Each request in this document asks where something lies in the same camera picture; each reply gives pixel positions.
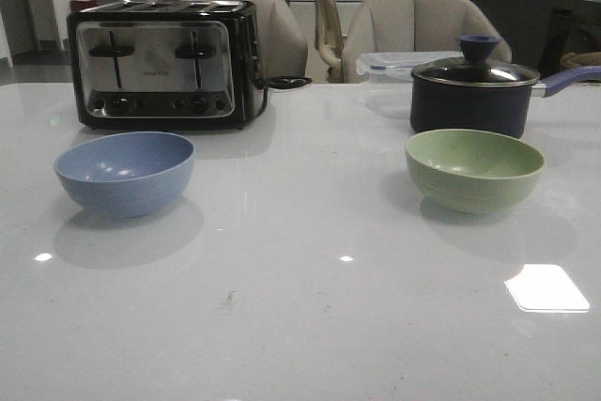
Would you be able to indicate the glass pot lid blue knob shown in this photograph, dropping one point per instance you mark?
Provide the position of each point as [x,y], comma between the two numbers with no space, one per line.
[475,66]

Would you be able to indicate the red bin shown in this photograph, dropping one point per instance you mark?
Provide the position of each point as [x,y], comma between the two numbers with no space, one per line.
[78,5]

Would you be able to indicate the beige armchair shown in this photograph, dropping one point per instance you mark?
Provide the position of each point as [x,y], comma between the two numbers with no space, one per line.
[409,26]
[282,45]

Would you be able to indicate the cream plastic chair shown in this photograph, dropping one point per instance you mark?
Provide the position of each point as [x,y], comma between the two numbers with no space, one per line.
[329,40]

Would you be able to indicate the clear plastic food container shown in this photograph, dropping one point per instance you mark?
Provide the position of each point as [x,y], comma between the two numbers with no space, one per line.
[388,87]

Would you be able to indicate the black silver four-slot toaster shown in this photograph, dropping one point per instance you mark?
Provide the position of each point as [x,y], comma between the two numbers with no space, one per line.
[166,65]

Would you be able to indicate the dark blue saucepan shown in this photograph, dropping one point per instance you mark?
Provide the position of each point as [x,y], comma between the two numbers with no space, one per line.
[499,109]

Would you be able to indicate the green bowl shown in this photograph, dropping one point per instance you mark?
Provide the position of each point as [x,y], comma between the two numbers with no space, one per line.
[473,171]

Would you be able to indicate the blue bowl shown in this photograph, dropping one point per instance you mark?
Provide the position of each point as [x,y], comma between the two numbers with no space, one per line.
[127,174]

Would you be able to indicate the beige armchair left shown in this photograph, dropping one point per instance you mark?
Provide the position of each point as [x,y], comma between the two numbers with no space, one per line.
[282,45]

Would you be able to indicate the beige armchair right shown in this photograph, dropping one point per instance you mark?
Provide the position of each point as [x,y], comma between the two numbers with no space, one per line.
[409,26]

